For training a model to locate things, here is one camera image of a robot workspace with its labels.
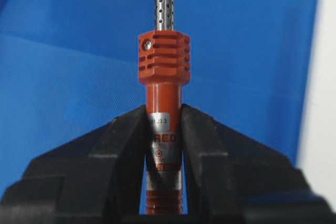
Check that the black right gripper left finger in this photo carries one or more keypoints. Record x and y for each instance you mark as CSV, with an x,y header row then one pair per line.
x,y
95,178

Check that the blue table cloth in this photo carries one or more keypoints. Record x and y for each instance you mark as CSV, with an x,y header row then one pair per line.
x,y
70,66

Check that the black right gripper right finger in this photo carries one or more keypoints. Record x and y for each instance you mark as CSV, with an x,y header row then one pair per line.
x,y
231,178

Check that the red soldering iron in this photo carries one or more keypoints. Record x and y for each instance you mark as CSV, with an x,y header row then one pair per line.
x,y
164,67

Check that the white board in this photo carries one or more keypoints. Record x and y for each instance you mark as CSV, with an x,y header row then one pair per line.
x,y
316,155

